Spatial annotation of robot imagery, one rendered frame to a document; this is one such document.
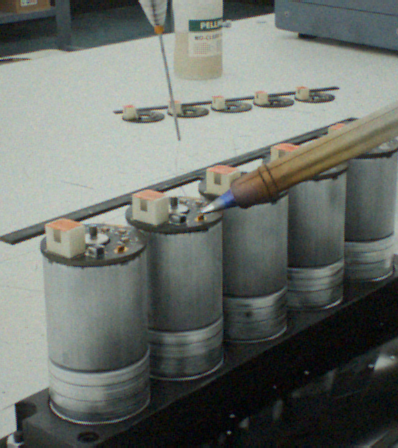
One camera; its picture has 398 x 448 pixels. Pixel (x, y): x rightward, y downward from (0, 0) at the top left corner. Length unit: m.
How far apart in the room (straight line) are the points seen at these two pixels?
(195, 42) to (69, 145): 0.17
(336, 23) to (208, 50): 0.14
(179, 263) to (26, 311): 0.12
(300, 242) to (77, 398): 0.09
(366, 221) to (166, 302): 0.09
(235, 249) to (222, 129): 0.31
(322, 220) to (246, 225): 0.03
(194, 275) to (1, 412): 0.08
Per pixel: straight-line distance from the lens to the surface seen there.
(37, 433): 0.26
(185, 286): 0.27
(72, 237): 0.24
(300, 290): 0.31
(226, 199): 0.26
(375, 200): 0.33
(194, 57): 0.72
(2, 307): 0.38
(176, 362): 0.27
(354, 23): 0.81
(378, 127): 0.26
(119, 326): 0.25
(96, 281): 0.24
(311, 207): 0.30
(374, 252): 0.33
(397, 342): 0.32
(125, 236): 0.25
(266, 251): 0.29
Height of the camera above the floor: 0.90
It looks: 19 degrees down
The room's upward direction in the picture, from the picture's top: 1 degrees counter-clockwise
